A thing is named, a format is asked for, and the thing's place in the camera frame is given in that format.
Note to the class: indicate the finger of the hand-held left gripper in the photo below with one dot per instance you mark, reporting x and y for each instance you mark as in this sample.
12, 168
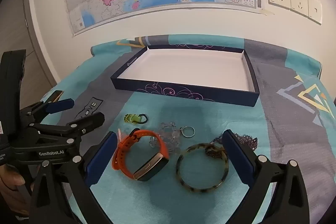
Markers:
86, 123
61, 105

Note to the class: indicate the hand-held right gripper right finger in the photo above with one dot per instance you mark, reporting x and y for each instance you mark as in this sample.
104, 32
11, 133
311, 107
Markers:
237, 158

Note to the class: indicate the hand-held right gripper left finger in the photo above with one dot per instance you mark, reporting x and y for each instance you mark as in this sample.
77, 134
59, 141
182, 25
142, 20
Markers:
101, 161

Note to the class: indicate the pink plastic loop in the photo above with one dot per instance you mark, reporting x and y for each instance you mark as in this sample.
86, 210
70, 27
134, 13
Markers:
119, 134

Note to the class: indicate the tortoiseshell bangle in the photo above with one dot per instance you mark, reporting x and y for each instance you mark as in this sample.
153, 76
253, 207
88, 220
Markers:
202, 188

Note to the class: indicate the green jade pendant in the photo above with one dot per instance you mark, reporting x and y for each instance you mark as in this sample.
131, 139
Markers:
135, 119

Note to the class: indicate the orange smartwatch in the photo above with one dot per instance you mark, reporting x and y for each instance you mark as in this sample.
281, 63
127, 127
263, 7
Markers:
151, 169

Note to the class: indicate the navy shallow box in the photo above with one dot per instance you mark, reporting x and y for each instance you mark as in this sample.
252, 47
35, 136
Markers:
183, 69

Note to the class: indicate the person's left hand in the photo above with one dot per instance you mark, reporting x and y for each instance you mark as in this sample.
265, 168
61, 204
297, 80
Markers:
13, 176

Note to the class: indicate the teal grey printed blanket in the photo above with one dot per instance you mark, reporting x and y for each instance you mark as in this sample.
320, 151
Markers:
275, 108

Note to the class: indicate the grey door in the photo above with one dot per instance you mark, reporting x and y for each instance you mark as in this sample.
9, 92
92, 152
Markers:
15, 16

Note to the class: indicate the yellowed tape strip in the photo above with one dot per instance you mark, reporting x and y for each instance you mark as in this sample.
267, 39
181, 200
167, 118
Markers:
268, 12

